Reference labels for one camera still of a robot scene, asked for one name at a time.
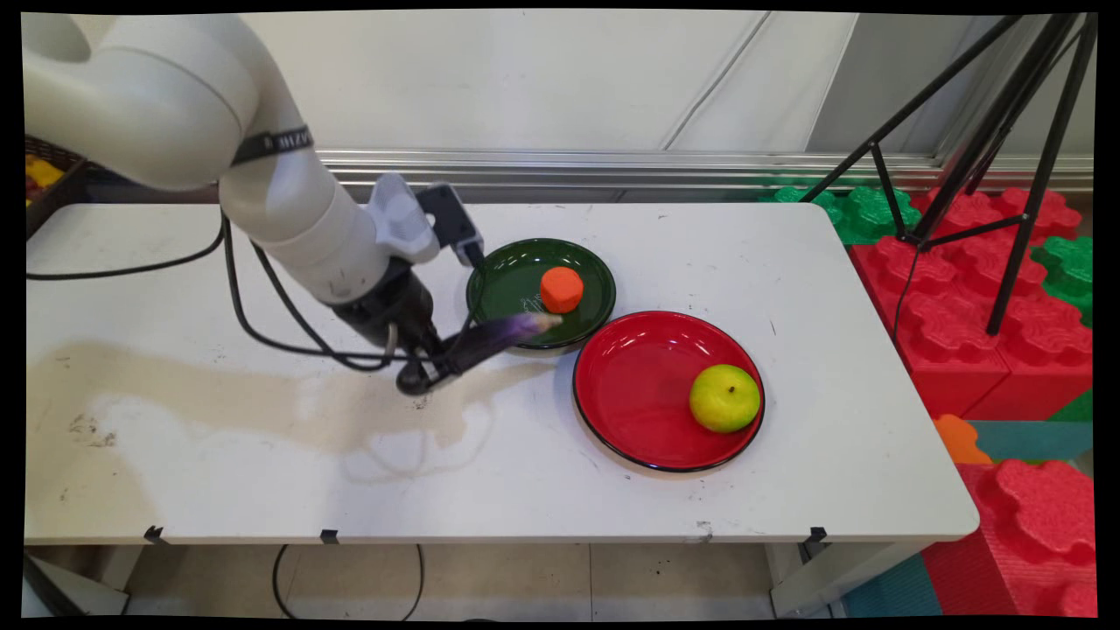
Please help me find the teal foam mat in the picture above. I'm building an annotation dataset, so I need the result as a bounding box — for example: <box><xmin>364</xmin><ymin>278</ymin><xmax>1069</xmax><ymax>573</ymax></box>
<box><xmin>966</xmin><ymin>418</ymin><xmax>1095</xmax><ymax>465</ymax></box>

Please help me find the thin black tripod cable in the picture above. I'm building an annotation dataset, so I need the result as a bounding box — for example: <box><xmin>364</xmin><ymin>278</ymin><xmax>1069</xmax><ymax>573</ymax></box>
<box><xmin>891</xmin><ymin>245</ymin><xmax>920</xmax><ymax>342</ymax></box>

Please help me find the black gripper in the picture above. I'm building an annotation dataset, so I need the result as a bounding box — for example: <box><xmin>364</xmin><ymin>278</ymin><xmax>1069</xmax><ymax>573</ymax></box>
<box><xmin>331</xmin><ymin>259</ymin><xmax>482</xmax><ymax>396</ymax></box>

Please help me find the orange foam piece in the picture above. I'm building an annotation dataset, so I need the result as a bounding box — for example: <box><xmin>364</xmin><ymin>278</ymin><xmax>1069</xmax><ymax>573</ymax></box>
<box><xmin>933</xmin><ymin>413</ymin><xmax>995</xmax><ymax>466</ymax></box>

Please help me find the dark green enamel plate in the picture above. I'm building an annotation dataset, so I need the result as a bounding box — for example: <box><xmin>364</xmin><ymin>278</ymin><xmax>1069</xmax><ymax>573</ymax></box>
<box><xmin>465</xmin><ymin>237</ymin><xmax>617</xmax><ymax>351</ymax></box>

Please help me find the orange toy carrot chunk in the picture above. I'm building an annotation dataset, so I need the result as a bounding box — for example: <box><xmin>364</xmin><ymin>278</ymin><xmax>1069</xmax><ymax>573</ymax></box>
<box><xmin>540</xmin><ymin>266</ymin><xmax>585</xmax><ymax>315</ymax></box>

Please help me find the yellow-green toy apple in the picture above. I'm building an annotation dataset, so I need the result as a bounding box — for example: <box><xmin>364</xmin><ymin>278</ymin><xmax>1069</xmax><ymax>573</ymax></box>
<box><xmin>689</xmin><ymin>364</ymin><xmax>762</xmax><ymax>435</ymax></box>

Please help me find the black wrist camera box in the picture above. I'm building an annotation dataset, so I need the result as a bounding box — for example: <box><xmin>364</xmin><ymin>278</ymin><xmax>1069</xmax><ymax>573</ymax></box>
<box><xmin>415</xmin><ymin>183</ymin><xmax>486</xmax><ymax>268</ymax></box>

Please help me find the dark basket with toys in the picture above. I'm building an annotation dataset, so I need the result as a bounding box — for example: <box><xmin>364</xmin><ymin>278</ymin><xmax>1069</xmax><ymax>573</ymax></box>
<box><xmin>24</xmin><ymin>134</ymin><xmax>90</xmax><ymax>239</ymax></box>

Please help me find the aluminium wall rail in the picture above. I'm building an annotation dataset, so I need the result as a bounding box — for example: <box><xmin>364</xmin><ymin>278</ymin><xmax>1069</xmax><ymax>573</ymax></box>
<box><xmin>315</xmin><ymin>150</ymin><xmax>1095</xmax><ymax>192</ymax></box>

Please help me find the green foam block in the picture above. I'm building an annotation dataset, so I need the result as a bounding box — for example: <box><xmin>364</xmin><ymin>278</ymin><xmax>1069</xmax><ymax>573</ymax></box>
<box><xmin>1031</xmin><ymin>234</ymin><xmax>1096</xmax><ymax>326</ymax></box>
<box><xmin>759</xmin><ymin>183</ymin><xmax>922</xmax><ymax>247</ymax></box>

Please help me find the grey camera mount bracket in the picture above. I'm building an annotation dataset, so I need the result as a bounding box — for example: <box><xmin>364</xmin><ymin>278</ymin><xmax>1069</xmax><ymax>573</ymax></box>
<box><xmin>366</xmin><ymin>172</ymin><xmax>440</xmax><ymax>265</ymax></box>

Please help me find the purple toy eggplant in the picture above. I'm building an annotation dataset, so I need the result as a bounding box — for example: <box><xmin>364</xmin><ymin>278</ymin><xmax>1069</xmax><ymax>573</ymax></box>
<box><xmin>444</xmin><ymin>312</ymin><xmax>564</xmax><ymax>373</ymax></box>

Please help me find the white table leg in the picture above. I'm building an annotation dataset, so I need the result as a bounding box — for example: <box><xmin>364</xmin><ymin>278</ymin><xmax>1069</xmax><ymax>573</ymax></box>
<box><xmin>24</xmin><ymin>547</ymin><xmax>130</xmax><ymax>619</ymax></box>
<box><xmin>768</xmin><ymin>541</ymin><xmax>930</xmax><ymax>619</ymax></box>

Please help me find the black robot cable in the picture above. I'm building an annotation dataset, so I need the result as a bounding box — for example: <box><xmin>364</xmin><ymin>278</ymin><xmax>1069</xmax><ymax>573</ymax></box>
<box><xmin>221</xmin><ymin>214</ymin><xmax>438</xmax><ymax>373</ymax></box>
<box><xmin>250</xmin><ymin>241</ymin><xmax>395</xmax><ymax>372</ymax></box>
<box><xmin>26</xmin><ymin>217</ymin><xmax>228</xmax><ymax>282</ymax></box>

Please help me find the red enamel plate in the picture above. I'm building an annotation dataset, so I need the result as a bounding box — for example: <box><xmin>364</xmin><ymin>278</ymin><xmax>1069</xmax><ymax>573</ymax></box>
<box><xmin>572</xmin><ymin>310</ymin><xmax>767</xmax><ymax>474</ymax></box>

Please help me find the black tripod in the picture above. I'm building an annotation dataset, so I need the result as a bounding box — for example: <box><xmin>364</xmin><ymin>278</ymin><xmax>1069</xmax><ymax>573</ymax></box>
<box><xmin>799</xmin><ymin>13</ymin><xmax>1100</xmax><ymax>338</ymax></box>

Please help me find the black floor cable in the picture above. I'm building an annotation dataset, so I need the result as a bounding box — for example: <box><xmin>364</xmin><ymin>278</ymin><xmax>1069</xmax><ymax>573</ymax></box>
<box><xmin>271</xmin><ymin>542</ymin><xmax>426</xmax><ymax>622</ymax></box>

